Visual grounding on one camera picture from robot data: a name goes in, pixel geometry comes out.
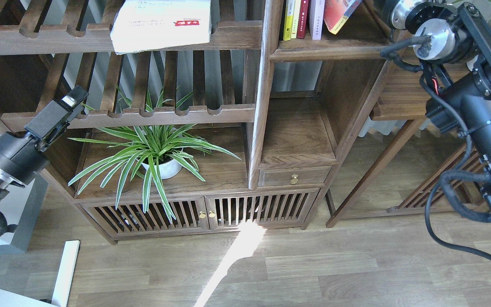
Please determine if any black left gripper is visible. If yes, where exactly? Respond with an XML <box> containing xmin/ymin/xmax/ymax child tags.
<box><xmin>0</xmin><ymin>86</ymin><xmax>89</xmax><ymax>187</ymax></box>

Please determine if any white book red label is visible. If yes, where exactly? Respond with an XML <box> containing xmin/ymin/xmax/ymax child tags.
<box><xmin>110</xmin><ymin>0</ymin><xmax>211</xmax><ymax>55</ymax></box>

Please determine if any pale pink book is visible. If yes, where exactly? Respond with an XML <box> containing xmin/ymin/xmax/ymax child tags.
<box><xmin>309</xmin><ymin>0</ymin><xmax>325</xmax><ymax>41</ymax></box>

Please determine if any red cover book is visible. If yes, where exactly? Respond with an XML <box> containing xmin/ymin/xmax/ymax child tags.
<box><xmin>323</xmin><ymin>0</ymin><xmax>362</xmax><ymax>35</ymax></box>

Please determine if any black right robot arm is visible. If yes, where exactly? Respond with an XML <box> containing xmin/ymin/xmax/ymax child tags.
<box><xmin>374</xmin><ymin>0</ymin><xmax>491</xmax><ymax>261</ymax></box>

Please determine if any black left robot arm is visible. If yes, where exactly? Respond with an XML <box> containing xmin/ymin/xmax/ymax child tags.
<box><xmin>0</xmin><ymin>86</ymin><xmax>88</xmax><ymax>237</ymax></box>

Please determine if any spider plant white pot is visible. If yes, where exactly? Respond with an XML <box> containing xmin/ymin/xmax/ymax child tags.
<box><xmin>67</xmin><ymin>84</ymin><xmax>241</xmax><ymax>222</ymax></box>

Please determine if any white table leg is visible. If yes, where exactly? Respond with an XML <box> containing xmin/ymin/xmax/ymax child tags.
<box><xmin>51</xmin><ymin>240</ymin><xmax>80</xmax><ymax>307</ymax></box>

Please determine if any dark wooden bookshelf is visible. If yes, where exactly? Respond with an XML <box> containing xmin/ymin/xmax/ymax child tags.
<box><xmin>0</xmin><ymin>0</ymin><xmax>390</xmax><ymax>243</ymax></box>

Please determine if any dark red book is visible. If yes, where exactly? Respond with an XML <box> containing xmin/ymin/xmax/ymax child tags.
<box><xmin>296</xmin><ymin>0</ymin><xmax>309</xmax><ymax>39</ymax></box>

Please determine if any cream yellow book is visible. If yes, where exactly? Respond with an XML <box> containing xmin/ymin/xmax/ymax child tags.
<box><xmin>291</xmin><ymin>0</ymin><xmax>301</xmax><ymax>39</ymax></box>

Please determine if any wooden side table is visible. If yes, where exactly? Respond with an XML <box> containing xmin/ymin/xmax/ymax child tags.
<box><xmin>326</xmin><ymin>64</ymin><xmax>466</xmax><ymax>227</ymax></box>

